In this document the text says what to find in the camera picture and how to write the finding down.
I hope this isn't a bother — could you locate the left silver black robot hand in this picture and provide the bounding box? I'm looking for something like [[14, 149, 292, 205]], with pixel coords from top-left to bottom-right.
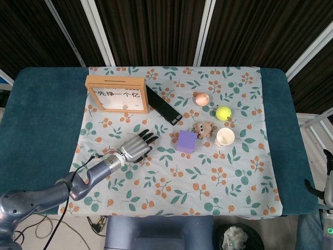
[[119, 129, 159, 164]]

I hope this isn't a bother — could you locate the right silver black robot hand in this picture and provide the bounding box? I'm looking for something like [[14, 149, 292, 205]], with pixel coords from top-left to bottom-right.
[[304, 148, 333, 209]]

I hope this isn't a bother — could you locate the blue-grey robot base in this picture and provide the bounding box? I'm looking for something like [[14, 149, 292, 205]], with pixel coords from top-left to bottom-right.
[[104, 215, 215, 250]]

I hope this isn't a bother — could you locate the floral leaf tablecloth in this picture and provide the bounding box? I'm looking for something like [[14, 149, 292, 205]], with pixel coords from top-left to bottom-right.
[[57, 66, 284, 217]]

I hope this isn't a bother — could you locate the purple foam cube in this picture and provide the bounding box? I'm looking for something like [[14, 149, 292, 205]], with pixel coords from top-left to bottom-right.
[[176, 130, 197, 153]]

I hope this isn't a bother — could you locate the black rectangular case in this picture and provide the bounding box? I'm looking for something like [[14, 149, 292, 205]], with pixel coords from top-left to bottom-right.
[[144, 84, 183, 127]]

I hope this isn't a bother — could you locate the brown plush toy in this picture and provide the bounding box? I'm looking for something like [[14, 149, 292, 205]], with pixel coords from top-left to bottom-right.
[[191, 121, 214, 139]]

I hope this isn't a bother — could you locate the white metal rack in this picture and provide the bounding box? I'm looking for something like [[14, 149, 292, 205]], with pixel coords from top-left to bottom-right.
[[296, 108, 333, 136]]

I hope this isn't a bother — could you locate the black power plug cluster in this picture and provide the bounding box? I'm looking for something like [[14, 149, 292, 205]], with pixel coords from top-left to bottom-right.
[[87, 215, 109, 234]]

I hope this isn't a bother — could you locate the pink peach ball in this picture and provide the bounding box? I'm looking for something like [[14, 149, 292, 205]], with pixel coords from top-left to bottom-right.
[[195, 92, 210, 106]]

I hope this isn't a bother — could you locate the black trash bin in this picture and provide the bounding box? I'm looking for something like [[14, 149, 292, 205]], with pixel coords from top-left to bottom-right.
[[215, 223, 265, 250]]

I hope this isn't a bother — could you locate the white paper cup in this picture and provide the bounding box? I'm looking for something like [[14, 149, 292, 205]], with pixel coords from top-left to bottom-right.
[[214, 127, 236, 149]]

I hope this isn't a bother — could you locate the yellow tennis ball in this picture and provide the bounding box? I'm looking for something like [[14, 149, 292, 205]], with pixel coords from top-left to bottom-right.
[[215, 106, 233, 121]]

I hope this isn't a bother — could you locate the teal table cover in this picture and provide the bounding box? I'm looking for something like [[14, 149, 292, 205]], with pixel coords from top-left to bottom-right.
[[0, 67, 317, 217]]

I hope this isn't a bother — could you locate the crumpled white paper waste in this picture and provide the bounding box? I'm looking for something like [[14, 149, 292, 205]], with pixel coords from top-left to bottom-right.
[[223, 226, 249, 248]]

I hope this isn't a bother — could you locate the dark slatted folding screen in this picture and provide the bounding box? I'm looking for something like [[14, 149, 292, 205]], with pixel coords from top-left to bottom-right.
[[0, 0, 333, 115]]

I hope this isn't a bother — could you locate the blue white sign board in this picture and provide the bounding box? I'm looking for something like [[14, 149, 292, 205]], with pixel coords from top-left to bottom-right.
[[0, 69, 14, 92]]

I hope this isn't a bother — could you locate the wooden frame coin box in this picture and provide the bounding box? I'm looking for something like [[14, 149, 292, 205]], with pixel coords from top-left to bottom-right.
[[85, 75, 149, 115]]

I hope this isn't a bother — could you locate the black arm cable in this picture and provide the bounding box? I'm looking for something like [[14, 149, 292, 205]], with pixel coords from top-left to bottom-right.
[[43, 155, 117, 250]]

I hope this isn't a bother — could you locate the thin white floor cable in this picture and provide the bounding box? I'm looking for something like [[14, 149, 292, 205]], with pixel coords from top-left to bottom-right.
[[15, 214, 105, 239]]

